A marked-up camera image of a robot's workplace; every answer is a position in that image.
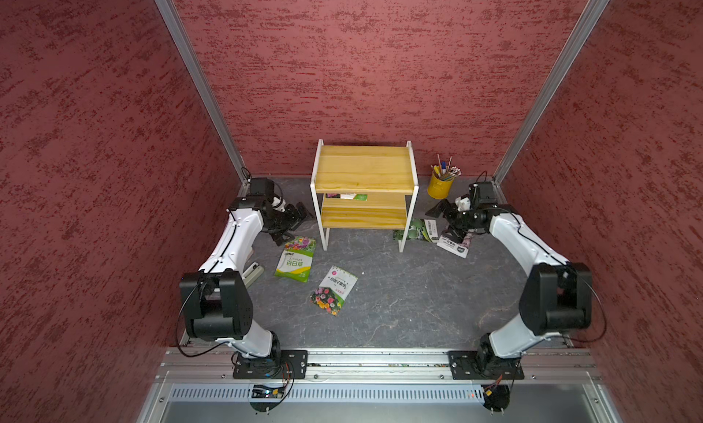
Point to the aluminium corner post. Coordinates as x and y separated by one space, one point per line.
579 35
168 12

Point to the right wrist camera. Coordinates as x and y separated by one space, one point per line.
463 203

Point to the green lawn seed bag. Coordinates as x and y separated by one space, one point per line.
419 229

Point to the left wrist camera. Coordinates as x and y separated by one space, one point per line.
278 204

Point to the green white seed bag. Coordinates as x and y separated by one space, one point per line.
296 259

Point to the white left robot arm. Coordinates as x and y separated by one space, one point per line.
215 304

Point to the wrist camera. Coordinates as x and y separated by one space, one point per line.
463 203
278 204

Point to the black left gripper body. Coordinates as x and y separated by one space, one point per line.
282 222

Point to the right aluminium corner post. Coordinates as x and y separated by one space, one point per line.
579 35

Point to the yellow pen cup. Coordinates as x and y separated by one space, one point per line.
443 175

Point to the white green rectangular box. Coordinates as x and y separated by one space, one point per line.
252 274

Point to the colourful flower seed bag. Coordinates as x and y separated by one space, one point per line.
334 290

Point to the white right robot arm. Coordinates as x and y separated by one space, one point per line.
557 297

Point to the left aluminium corner post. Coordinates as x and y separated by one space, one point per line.
168 12

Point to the white wooden two-tier shelf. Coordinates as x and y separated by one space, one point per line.
387 174

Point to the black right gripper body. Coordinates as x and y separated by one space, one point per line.
459 221

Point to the pink flower seed bag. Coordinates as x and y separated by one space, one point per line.
459 249

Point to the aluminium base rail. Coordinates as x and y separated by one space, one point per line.
343 375

